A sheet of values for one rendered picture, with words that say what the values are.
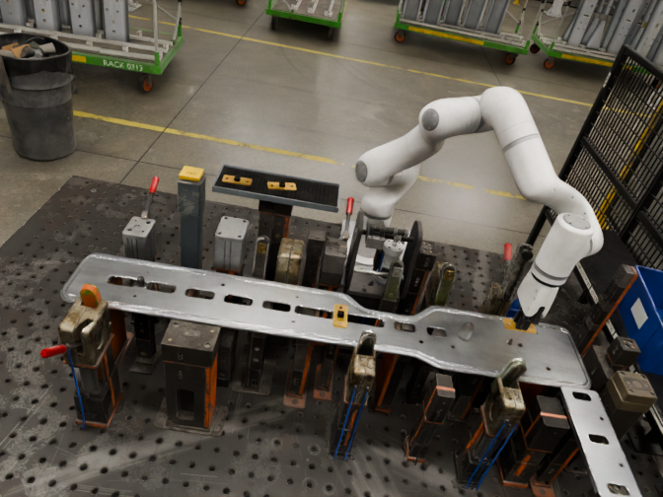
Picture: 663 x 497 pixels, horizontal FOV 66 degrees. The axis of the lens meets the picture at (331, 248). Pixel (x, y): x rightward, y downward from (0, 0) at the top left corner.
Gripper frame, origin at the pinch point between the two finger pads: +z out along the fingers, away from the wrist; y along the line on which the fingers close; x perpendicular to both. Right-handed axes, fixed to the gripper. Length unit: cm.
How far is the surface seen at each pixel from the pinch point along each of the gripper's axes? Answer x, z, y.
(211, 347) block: -76, 6, 20
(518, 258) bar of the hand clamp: -0.6, -8.0, -15.7
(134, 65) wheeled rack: -231, 85, -342
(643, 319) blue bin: 34.9, -1.7, -6.4
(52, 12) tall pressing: -315, 64, -376
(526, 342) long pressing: 5.0, 9.1, -1.3
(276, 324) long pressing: -63, 9, 7
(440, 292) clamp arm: -18.4, 6.9, -13.8
